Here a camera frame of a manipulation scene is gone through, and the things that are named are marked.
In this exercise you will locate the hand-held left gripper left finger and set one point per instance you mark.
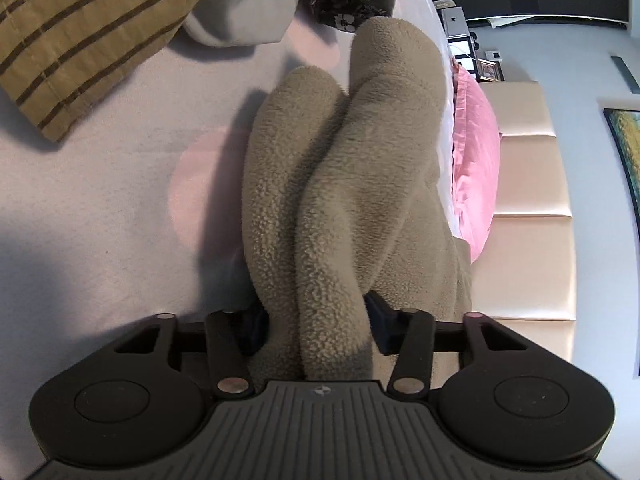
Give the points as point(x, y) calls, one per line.
point(257, 327)

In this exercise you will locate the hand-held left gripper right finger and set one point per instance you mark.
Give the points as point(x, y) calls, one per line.
point(381, 325)

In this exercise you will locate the beige fleece hoodie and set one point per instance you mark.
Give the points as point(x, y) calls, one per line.
point(325, 210)

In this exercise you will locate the pink pillow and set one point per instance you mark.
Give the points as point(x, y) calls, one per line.
point(475, 160)

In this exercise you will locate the polka dot bed sheet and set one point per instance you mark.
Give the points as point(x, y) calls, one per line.
point(100, 210)

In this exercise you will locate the beige padded headboard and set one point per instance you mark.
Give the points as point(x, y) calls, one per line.
point(525, 185)

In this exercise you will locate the white side table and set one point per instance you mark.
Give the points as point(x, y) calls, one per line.
point(452, 22)

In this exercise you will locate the light grey garment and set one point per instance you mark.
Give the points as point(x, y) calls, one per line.
point(240, 5)

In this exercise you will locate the tan striped shirt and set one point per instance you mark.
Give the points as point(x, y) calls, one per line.
point(75, 35)

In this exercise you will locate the small photo frame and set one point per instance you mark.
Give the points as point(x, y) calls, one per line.
point(489, 70)

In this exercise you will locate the white wall thermostat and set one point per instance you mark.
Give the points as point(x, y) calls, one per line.
point(495, 54)

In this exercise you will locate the framed wall painting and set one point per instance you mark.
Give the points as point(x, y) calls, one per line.
point(630, 160)

